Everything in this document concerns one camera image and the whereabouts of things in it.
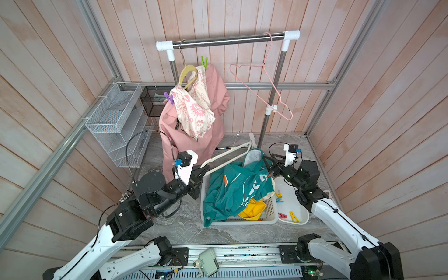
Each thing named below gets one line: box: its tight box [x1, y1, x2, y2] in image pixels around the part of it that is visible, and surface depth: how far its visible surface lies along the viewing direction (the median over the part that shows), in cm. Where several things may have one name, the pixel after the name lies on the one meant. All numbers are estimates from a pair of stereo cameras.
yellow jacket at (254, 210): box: [238, 198, 267, 222], surface depth 81 cm
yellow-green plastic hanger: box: [178, 64, 199, 90], surface depth 60 cm
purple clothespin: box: [163, 92, 175, 105], surface depth 57 cm
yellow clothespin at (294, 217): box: [289, 211, 300, 223], surface depth 85 cm
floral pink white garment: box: [169, 65, 216, 140], surface depth 65 cm
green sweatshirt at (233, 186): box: [202, 148, 276, 227], surface depth 78 cm
